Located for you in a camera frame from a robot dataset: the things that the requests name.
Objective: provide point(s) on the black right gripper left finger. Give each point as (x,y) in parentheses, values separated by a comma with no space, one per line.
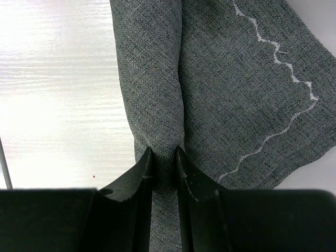
(114,218)

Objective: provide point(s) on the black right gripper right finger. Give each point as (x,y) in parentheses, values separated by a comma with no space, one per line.
(213,218)

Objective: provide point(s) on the grey cloth napkin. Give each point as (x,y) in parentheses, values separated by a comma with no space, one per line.
(243,87)

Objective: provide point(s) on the left aluminium frame post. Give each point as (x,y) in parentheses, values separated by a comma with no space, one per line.
(5,169)

